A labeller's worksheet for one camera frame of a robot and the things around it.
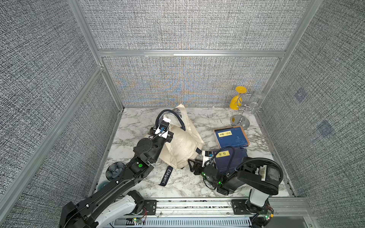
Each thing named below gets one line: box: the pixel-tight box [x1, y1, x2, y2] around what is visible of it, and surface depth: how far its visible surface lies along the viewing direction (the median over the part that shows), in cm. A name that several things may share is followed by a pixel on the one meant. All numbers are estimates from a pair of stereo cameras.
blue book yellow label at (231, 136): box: [212, 125, 250, 149], surface depth 94 cm
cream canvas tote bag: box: [155, 104, 205, 169], surface depth 82 cm
